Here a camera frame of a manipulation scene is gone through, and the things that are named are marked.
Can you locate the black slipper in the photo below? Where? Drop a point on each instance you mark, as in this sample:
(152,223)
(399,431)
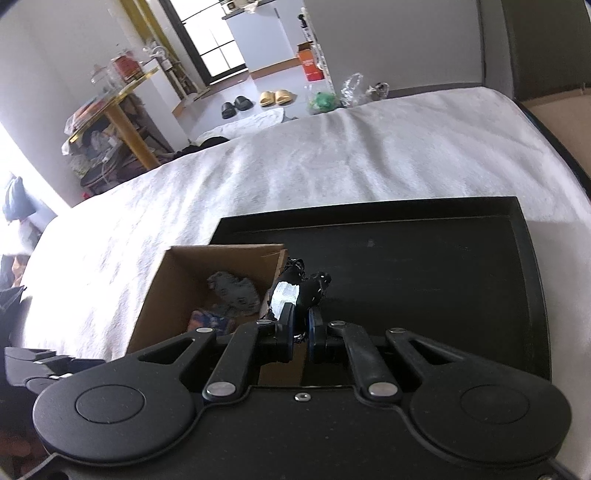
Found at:
(228,110)
(243,103)

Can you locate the red jar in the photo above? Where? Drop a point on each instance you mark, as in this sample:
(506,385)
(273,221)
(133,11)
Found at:
(124,67)

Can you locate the blue tissue packet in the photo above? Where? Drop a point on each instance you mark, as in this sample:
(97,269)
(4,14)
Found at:
(212,321)

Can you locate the black cloth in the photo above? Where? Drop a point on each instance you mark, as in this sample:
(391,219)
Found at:
(207,144)

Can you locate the black tray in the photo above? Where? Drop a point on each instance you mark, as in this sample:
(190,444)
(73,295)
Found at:
(415,277)

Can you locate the white cabinet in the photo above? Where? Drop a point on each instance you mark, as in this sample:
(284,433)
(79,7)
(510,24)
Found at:
(261,41)

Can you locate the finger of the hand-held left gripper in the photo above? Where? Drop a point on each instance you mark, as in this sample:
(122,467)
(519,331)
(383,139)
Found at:
(51,374)

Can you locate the round table with gold rim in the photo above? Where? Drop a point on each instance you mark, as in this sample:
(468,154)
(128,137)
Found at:
(127,124)

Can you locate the dark blue cloth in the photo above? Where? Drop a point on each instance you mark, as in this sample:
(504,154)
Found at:
(17,198)

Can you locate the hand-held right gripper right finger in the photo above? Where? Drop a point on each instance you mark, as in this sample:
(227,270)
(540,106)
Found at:
(316,333)

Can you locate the white floor mat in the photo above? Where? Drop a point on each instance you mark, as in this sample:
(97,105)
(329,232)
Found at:
(249,122)

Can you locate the yellow slipper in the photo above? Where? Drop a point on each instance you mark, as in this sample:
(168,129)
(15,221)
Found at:
(284,97)
(267,98)

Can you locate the black and white lace pouch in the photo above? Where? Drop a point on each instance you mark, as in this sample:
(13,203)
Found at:
(288,293)

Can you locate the orange box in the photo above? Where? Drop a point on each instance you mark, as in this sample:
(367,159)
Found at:
(308,64)

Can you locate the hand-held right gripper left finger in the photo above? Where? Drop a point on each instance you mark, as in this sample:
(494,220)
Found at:
(287,331)

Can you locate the grey knitted cloth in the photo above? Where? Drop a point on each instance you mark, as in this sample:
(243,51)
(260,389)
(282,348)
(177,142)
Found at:
(235,293)

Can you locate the clear plastic bag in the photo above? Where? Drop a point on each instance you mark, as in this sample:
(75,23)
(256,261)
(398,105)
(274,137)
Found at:
(353,90)

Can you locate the white fluffy blanket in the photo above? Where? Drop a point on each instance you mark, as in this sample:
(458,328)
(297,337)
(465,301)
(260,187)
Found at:
(323,157)

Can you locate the brown cardboard box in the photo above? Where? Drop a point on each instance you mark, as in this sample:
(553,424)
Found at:
(171,300)

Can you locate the green plastic bag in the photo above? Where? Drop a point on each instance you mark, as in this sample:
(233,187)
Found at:
(323,102)

